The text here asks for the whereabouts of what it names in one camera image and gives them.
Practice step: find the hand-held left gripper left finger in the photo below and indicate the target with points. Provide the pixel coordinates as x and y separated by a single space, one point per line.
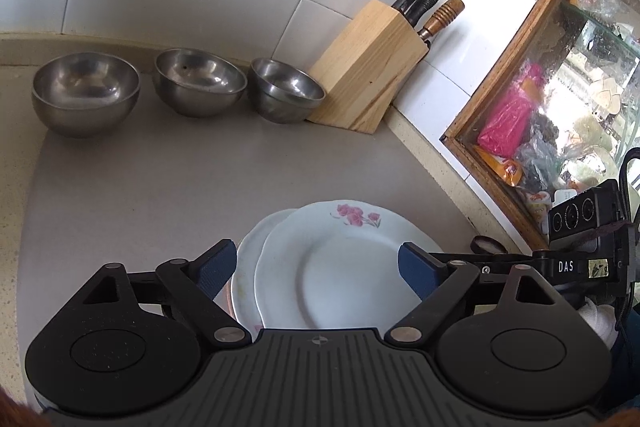
217 269

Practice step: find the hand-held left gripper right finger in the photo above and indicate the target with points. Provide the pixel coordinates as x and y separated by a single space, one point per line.
417 269

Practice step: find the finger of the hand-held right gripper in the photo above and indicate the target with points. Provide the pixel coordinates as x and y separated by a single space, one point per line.
500 259

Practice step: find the white plate large pink flower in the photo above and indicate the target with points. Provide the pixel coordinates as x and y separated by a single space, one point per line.
247 267

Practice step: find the white plate two pink flowers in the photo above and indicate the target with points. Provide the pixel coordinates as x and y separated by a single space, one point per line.
330 267

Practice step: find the person's right hand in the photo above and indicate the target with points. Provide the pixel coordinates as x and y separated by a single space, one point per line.
600 319

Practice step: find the small red white packet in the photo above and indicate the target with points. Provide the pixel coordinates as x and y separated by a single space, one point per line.
537 203

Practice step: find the dark plastic bag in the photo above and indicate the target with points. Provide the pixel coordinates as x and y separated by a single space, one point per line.
540 147

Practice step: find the orange packet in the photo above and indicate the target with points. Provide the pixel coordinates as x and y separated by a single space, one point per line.
500 164

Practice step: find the pink plastic bag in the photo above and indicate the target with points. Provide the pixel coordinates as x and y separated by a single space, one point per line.
507 117

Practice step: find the person's blue clothing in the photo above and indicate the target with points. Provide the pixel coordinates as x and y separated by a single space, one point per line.
627 357

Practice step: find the wooden framed glass cabinet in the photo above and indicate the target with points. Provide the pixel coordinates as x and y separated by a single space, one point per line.
505 72

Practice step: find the stainless steel bowl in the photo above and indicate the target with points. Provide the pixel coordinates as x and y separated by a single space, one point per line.
200 82
85 97
285 94

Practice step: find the wooden knife block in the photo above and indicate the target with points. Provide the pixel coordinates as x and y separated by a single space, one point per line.
365 67

